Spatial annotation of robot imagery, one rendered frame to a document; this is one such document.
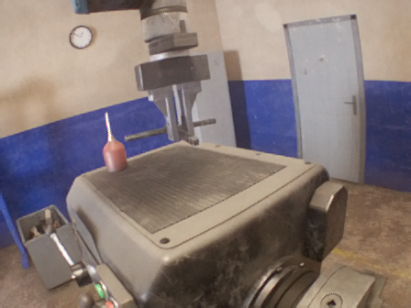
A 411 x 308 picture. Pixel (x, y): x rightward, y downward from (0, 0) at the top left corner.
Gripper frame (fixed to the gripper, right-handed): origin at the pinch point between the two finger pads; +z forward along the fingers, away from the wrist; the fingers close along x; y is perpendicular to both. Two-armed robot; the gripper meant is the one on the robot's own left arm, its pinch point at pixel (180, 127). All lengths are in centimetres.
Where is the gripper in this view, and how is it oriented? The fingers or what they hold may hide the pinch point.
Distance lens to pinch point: 54.0
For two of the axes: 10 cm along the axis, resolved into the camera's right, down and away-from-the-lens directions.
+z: 1.4, 9.5, 2.8
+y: -4.2, -2.0, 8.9
